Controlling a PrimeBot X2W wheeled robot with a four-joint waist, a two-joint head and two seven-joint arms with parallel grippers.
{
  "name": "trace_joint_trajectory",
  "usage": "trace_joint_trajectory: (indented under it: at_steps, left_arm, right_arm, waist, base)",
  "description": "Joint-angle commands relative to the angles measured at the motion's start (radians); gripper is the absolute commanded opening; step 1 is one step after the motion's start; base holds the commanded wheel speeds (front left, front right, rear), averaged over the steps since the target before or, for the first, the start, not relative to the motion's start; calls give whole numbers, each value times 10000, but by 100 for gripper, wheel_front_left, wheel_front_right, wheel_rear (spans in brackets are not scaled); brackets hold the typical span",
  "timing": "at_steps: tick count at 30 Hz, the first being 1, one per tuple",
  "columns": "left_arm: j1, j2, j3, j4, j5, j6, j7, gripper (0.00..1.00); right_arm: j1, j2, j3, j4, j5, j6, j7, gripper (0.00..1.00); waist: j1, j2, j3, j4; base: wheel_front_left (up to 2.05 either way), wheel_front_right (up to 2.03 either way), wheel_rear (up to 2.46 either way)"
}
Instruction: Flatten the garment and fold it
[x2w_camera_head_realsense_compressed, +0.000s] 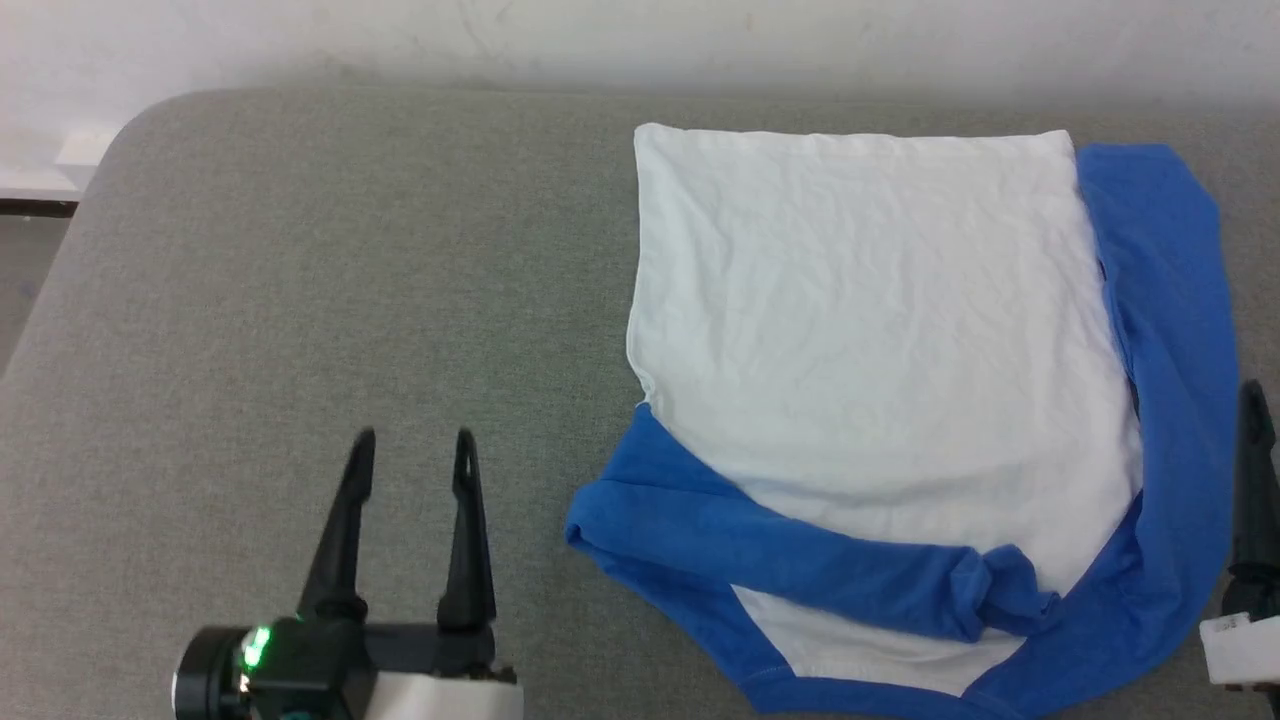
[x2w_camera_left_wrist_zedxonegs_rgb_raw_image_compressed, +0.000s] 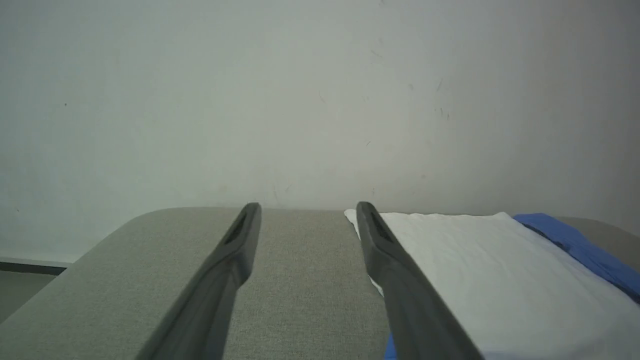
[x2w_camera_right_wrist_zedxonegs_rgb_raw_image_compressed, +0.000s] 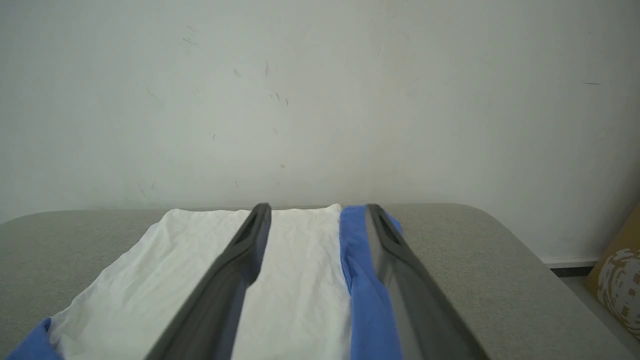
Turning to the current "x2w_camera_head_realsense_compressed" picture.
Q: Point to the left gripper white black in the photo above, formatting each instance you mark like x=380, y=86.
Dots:
x=440, y=690

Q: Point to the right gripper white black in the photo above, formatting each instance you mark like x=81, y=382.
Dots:
x=1245, y=650

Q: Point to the blue and white shirt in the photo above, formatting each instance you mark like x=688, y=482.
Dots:
x=860, y=320

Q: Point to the grey fabric sofa cushion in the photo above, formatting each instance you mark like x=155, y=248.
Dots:
x=300, y=300

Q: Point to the white baseboard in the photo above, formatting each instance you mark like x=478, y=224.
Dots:
x=40, y=170

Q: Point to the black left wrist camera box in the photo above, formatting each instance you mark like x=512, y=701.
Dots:
x=305, y=670

